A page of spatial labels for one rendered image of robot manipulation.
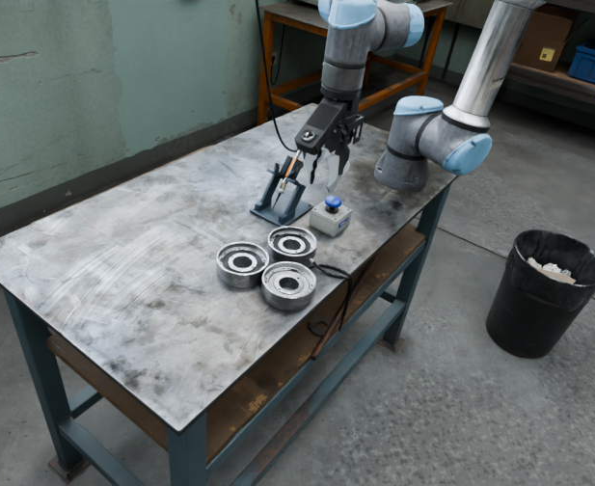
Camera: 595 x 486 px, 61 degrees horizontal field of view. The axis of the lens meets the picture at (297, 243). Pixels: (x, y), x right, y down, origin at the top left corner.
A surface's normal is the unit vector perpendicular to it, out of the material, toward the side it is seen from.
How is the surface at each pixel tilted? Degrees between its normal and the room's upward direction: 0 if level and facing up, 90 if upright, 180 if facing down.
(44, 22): 90
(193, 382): 0
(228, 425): 0
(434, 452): 0
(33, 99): 90
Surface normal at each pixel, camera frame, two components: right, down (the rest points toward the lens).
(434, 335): 0.11, -0.79
